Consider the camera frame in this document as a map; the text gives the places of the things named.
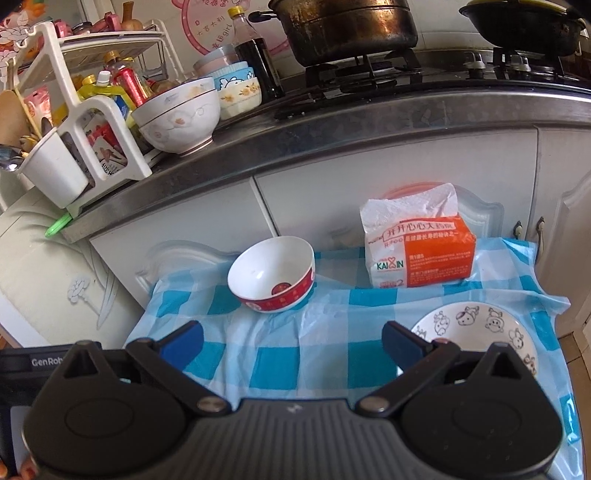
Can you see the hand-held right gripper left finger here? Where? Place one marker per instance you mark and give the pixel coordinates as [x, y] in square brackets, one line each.
[184, 347]

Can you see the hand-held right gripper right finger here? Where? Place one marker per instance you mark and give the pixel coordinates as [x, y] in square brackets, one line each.
[400, 347]

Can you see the white plate with cartoon animals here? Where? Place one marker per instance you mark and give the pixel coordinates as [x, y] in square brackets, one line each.
[475, 327]

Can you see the red and white bowl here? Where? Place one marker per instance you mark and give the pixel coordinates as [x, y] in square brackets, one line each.
[272, 277]

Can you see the stacked small bowls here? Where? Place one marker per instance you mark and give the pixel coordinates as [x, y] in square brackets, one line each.
[240, 92]

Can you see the person's left hand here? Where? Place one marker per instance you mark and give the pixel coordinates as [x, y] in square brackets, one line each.
[28, 468]

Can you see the orange and white tissue pack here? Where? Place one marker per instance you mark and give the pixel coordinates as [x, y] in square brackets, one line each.
[415, 249]

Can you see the blue checkered plastic tablecloth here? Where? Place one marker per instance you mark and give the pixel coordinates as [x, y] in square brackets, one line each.
[286, 332]

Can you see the white appliance with flower decal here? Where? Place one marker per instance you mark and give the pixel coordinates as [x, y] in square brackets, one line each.
[41, 267]

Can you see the white arched cabinet door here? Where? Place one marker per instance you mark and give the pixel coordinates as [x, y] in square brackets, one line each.
[323, 194]
[194, 221]

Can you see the green plastic clip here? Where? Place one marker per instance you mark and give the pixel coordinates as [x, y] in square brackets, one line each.
[57, 226]

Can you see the grey stone countertop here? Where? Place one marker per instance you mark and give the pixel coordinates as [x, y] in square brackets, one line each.
[369, 138]

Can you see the white plastic storage rack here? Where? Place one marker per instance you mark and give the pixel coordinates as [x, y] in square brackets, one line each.
[115, 138]

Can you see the white cutlery holder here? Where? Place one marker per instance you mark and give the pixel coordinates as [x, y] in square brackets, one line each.
[51, 170]

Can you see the large white floral bowl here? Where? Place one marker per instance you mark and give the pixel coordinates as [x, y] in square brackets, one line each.
[180, 120]

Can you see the metal spoon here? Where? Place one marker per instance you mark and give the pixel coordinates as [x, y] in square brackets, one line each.
[9, 157]

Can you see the black gas stove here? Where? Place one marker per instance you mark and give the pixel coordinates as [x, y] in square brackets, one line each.
[415, 78]

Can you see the red labelled bottle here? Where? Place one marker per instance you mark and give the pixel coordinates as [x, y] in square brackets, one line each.
[131, 83]

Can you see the yellow plastic bottle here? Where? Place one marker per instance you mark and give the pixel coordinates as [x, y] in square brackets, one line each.
[104, 90]

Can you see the wooden spatula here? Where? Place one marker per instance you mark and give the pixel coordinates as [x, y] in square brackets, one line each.
[11, 115]

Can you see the pink and blue lidded container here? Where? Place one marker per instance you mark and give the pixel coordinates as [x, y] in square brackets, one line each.
[214, 62]

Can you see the dark soy sauce bottle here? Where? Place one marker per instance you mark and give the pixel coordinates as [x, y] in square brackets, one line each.
[258, 60]

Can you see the dark metal steamer pot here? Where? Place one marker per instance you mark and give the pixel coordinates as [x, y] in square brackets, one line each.
[351, 32]

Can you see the black wok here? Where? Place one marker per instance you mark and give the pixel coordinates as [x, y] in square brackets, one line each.
[526, 27]

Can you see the pink wall poster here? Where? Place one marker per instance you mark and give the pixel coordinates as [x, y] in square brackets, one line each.
[207, 23]

